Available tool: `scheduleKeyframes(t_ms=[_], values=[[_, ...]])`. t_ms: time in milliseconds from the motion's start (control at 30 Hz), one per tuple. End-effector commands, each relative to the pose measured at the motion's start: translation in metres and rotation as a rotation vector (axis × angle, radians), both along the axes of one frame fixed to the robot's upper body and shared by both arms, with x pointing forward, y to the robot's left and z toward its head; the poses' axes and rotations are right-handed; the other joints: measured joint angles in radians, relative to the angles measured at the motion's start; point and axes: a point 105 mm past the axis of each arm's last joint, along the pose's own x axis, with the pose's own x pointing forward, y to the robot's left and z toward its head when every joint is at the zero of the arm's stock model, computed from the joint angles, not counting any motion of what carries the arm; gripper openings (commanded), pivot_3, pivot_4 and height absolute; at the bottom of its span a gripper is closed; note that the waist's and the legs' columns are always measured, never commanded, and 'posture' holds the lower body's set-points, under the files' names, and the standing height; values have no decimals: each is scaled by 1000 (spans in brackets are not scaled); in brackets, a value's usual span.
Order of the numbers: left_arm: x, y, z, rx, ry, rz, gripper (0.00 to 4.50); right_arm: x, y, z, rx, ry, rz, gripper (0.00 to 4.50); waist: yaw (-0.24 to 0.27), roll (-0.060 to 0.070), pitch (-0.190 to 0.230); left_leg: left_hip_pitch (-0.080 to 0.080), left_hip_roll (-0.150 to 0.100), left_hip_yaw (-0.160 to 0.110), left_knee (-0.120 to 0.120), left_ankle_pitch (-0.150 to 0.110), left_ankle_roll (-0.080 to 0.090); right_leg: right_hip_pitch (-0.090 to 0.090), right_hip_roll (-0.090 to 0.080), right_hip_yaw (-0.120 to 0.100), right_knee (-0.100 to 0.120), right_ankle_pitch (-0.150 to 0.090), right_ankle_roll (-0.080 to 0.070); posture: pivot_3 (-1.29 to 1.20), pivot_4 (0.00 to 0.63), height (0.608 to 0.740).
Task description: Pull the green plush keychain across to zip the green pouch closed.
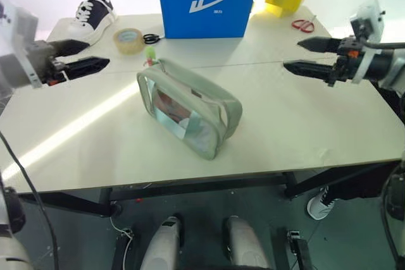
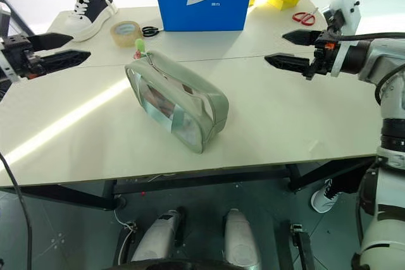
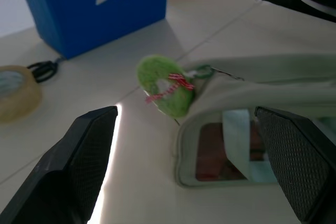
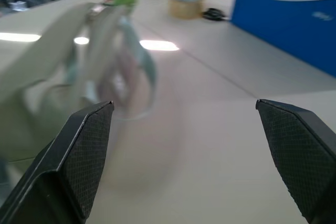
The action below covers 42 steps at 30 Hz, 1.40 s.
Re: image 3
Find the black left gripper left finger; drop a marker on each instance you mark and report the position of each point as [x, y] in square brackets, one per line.
[65, 166]

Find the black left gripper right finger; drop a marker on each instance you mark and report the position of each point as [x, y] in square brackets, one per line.
[296, 161]

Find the pale green fabric bag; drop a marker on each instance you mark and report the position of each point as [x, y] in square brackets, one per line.
[236, 95]

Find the clear packing tape roll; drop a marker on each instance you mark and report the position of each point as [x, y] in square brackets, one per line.
[15, 93]

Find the green felt wreath charm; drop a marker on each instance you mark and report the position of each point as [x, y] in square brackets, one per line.
[165, 87]

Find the blue plastic box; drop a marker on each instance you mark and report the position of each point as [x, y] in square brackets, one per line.
[97, 11]

